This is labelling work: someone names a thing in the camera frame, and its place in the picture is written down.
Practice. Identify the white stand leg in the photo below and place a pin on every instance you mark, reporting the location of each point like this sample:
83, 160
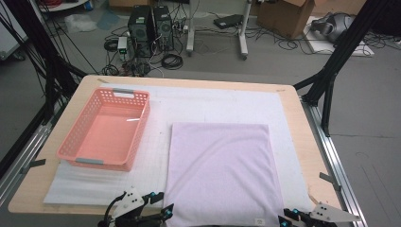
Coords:
243, 34
190, 31

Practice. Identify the flat black device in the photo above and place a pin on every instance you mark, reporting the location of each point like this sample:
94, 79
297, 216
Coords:
228, 21

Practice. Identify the small white device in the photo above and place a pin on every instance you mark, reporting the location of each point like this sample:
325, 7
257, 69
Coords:
122, 44

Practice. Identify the lilac printed cloth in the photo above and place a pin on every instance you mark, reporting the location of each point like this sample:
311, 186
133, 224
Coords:
220, 170

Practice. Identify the white grid mat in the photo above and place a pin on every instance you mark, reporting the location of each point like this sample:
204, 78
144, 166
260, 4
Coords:
205, 104

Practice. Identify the clear plastic bag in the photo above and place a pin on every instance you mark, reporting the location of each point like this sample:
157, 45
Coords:
78, 22

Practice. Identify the pink plastic basket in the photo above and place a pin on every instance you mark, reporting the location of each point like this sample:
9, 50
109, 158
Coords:
104, 135

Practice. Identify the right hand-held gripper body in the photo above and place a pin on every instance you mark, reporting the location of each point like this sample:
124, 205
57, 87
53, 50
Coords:
327, 214

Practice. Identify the grey metal bracket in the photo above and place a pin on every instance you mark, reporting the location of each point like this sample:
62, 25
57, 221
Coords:
33, 164
329, 179

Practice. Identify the black metal frame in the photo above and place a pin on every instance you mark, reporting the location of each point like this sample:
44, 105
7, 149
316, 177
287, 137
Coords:
39, 41
343, 47

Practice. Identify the white cabinet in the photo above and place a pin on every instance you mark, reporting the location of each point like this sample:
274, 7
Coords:
9, 38

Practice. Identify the grey rounded device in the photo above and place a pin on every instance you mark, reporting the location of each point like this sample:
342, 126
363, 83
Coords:
334, 26

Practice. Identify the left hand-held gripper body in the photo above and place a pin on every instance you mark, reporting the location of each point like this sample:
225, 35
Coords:
129, 205

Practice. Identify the thin wooden stick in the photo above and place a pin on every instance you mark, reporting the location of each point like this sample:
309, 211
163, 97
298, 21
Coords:
313, 199

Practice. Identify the white floor board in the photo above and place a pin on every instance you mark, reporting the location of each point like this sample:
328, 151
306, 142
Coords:
362, 50

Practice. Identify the black computer tower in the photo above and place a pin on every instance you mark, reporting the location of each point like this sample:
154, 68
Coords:
140, 28
164, 28

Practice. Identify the aluminium rail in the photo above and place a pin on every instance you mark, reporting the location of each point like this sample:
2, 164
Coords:
346, 195
19, 157

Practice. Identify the brown cardboard box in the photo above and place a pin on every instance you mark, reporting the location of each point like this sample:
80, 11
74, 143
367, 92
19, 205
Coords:
129, 3
283, 19
340, 6

